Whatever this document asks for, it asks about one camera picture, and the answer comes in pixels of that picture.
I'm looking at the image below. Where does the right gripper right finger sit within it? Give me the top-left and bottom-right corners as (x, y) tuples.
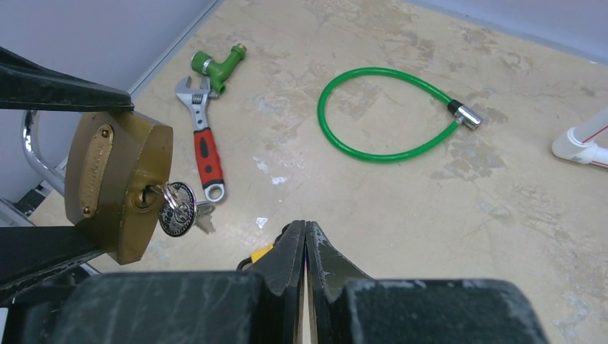
(306, 221), (371, 343)

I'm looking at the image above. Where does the white pvc pipe frame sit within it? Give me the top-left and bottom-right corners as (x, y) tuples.
(551, 108), (607, 168)

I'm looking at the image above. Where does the green cable lock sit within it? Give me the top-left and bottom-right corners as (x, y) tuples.
(316, 67), (484, 164)

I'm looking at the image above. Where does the green hose nozzle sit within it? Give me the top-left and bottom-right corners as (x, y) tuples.
(191, 43), (247, 95)

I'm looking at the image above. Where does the small yellow padlock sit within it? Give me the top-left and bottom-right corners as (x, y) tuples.
(236, 224), (290, 271)

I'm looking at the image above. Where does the large brass padlock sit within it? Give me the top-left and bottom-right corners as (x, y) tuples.
(22, 110), (174, 265)

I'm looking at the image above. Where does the red adjustable wrench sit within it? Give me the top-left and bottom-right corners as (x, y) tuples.
(175, 76), (225, 202)

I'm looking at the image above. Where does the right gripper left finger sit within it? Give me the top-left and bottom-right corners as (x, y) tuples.
(249, 220), (305, 343)

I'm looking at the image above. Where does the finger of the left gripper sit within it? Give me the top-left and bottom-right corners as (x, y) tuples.
(1, 226), (103, 304)
(1, 47), (134, 113)

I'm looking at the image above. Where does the silver key pair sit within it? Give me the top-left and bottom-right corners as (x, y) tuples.
(142, 181), (216, 237)

